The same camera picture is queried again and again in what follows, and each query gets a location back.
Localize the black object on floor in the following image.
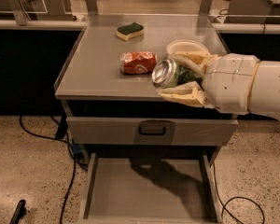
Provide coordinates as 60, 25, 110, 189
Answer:
9, 200, 26, 224

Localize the white paper bowl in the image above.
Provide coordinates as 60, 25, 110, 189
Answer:
166, 39, 208, 54

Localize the open grey middle drawer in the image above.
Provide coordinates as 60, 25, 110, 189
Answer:
65, 154, 223, 224

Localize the black floor cable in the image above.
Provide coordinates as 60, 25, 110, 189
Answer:
212, 161, 266, 224
18, 115, 89, 224

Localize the grey metal cabinet counter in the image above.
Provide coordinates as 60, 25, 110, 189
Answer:
55, 15, 236, 157

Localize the closed grey top drawer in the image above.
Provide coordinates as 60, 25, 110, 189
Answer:
66, 117, 238, 147

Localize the crushed green soda can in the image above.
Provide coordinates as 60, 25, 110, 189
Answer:
152, 59, 203, 89

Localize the crushed orange soda can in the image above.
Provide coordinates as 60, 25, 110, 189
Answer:
119, 51, 157, 75

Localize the black drawer handle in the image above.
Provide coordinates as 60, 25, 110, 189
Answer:
138, 126, 166, 135

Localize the black floor cable right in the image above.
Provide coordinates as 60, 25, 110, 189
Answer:
212, 161, 266, 224

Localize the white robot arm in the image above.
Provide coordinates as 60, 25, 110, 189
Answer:
159, 51, 280, 121

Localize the black floor cable left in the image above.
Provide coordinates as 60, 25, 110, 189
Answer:
18, 115, 89, 224

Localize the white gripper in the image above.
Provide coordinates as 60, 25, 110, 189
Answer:
157, 50, 260, 115

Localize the green and yellow sponge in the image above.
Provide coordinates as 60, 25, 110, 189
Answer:
116, 22, 144, 41

